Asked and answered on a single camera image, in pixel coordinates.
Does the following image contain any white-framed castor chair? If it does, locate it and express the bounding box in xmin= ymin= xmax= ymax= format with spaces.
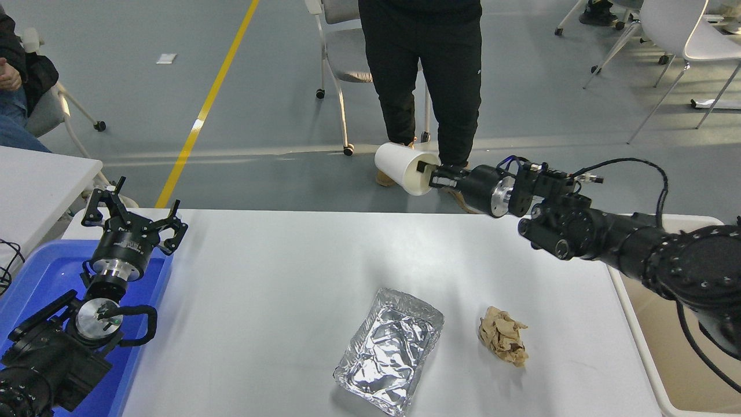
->
xmin=22 ymin=26 xmax=138 ymax=209

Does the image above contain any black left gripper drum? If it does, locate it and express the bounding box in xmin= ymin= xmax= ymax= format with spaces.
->
xmin=90 ymin=226 xmax=159 ymax=274

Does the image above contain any white shell chair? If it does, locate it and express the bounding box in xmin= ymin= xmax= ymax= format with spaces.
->
xmin=627 ymin=0 xmax=741 ymax=144

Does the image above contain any seated person's hand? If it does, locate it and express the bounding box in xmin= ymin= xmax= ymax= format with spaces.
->
xmin=0 ymin=58 xmax=23 ymax=92

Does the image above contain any white paper cup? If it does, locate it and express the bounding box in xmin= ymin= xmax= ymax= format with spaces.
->
xmin=374 ymin=142 xmax=442 ymax=196

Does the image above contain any distant person's black shoe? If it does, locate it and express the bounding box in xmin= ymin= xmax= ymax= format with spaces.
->
xmin=578 ymin=0 xmax=618 ymax=27

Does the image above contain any blue plastic tray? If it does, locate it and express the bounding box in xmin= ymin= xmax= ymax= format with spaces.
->
xmin=0 ymin=240 xmax=174 ymax=417

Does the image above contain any large pale bin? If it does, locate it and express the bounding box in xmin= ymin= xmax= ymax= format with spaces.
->
xmin=608 ymin=214 xmax=741 ymax=417

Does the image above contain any standing person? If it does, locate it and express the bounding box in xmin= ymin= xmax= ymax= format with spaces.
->
xmin=358 ymin=0 xmax=483 ymax=214

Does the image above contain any white stand foot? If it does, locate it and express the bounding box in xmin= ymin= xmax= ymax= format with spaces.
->
xmin=689 ymin=97 xmax=741 ymax=111

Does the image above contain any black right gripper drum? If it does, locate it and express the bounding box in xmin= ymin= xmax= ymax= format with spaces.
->
xmin=459 ymin=165 xmax=504 ymax=218

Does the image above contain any white side table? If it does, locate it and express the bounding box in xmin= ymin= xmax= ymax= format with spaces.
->
xmin=0 ymin=146 xmax=104 ymax=279

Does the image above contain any tan paper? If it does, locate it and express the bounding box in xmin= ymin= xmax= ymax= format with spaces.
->
xmin=478 ymin=306 xmax=529 ymax=368

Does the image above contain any grey castor chair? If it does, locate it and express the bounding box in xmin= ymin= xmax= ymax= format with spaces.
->
xmin=304 ymin=0 xmax=432 ymax=156

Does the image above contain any silver foil tray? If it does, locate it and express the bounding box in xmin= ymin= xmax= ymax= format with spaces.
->
xmin=333 ymin=287 xmax=445 ymax=416

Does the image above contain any black cable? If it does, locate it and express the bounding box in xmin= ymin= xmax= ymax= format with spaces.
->
xmin=0 ymin=239 xmax=25 ymax=297

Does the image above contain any seated person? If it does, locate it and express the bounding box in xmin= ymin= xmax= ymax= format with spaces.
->
xmin=0 ymin=12 xmax=60 ymax=153

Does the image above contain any white castor chair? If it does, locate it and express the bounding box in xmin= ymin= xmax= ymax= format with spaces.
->
xmin=554 ymin=0 xmax=669 ymax=89

